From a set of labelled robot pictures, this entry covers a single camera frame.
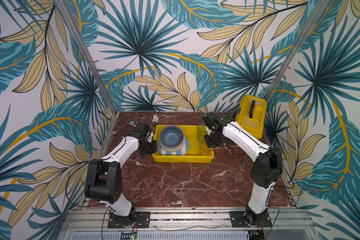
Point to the aluminium corner post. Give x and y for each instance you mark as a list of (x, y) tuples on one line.
[(78, 37), (306, 29)]

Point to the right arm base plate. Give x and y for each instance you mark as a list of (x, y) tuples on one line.
[(242, 219)]

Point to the yellow plastic bin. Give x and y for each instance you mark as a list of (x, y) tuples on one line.
[(193, 154)]

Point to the lilac bowl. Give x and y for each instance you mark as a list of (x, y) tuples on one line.
[(171, 141)]

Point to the dark blue bowl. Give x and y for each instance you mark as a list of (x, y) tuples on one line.
[(171, 130)]

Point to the yellow black toolbox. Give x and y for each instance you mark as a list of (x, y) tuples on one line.
[(251, 115)]

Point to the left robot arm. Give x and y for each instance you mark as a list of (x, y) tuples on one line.
[(104, 182)]

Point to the grey translucent cup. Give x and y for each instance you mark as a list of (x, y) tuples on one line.
[(201, 131)]

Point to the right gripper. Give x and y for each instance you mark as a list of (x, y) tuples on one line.
[(214, 139)]

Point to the clear pink cup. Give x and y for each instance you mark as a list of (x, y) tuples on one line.
[(204, 149)]

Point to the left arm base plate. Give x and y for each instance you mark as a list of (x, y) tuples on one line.
[(141, 220)]

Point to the right aluminium corner post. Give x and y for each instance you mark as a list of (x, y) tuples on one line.
[(306, 29)]

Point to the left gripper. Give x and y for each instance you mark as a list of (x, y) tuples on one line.
[(150, 147)]

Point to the small white jar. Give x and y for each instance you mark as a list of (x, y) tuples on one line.
[(155, 119)]

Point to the aluminium frame rail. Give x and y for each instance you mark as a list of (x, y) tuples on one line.
[(204, 223)]

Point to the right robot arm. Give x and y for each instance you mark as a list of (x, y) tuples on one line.
[(267, 167)]

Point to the left aluminium corner post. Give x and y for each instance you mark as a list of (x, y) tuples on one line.
[(78, 37)]

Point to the silver metal bottle opener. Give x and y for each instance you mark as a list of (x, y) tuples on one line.
[(132, 123)]

